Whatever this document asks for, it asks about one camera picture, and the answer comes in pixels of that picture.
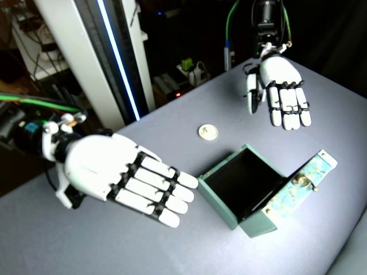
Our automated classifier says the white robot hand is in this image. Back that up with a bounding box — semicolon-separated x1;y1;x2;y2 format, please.
243;56;313;130
63;128;200;229

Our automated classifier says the teal wooden box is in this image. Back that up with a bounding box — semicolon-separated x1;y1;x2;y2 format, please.
197;143;338;239

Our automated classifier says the white power strip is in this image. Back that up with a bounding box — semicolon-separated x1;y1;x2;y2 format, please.
175;61;212;87

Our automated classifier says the grey table cloth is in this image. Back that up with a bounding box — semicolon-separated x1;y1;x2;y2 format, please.
0;58;367;275

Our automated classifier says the white round plastic cap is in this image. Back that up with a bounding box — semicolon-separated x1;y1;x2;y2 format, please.
197;123;218;143

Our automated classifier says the white column with blue light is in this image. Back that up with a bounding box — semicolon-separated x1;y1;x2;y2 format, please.
33;0;158;131

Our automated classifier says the background equipment rack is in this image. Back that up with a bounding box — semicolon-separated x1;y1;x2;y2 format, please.
0;0;87;95

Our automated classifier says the grey cable plug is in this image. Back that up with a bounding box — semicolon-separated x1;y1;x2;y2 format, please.
223;39;237;72

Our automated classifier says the green cable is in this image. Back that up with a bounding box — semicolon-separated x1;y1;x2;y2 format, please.
225;0;240;48
282;0;294;47
0;95;86;113

